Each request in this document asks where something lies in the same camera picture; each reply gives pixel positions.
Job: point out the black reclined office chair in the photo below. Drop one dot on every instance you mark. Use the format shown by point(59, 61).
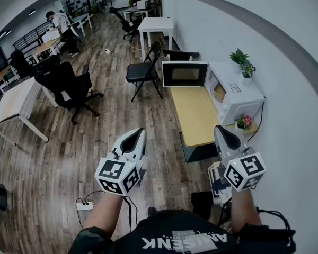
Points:
point(128, 25)

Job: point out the person's left black shoe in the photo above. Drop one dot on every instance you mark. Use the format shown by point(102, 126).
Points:
point(151, 211)

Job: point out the white plastic equipment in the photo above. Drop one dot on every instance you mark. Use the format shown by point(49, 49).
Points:
point(214, 173)

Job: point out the person's left forearm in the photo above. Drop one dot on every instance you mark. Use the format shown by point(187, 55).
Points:
point(104, 210)

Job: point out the long white table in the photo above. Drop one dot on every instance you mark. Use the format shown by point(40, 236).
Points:
point(141, 9)

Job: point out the white bench table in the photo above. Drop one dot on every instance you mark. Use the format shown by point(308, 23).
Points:
point(82, 18)

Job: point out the white square table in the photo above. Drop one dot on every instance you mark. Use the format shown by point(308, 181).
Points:
point(156, 23)

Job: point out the person's black printed shirt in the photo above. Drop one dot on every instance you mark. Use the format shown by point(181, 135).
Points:
point(164, 234)

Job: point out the green plant in white pot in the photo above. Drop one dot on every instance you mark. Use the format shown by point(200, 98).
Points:
point(238, 57)

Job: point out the white box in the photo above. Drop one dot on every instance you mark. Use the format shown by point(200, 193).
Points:
point(50, 36)

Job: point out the pink flower plant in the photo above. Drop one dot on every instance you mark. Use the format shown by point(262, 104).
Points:
point(244, 121)

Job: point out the white table with patterned top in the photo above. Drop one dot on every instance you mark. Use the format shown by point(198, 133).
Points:
point(13, 102)

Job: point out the black folding chair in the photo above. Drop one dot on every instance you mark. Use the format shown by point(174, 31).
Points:
point(141, 73)

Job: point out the black metal railing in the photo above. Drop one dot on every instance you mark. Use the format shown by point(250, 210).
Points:
point(29, 36)

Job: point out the light wooden low table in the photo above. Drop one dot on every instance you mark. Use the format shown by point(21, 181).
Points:
point(193, 115)

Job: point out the white microwave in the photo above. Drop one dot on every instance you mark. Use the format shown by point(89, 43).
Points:
point(247, 100)

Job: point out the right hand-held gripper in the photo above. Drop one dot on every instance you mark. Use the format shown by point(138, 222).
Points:
point(250, 168)

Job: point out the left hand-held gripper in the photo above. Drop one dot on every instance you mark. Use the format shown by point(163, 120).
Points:
point(114, 169)

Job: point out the person's right forearm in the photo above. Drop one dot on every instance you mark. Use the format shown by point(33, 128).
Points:
point(243, 208)

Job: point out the black chair with patterned cushion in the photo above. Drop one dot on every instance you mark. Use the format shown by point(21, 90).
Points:
point(178, 54)

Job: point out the purple flower plant white pot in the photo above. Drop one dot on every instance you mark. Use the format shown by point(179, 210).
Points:
point(247, 71)

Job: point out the wooden top table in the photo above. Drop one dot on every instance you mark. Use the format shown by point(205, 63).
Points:
point(1, 78)
point(46, 46)

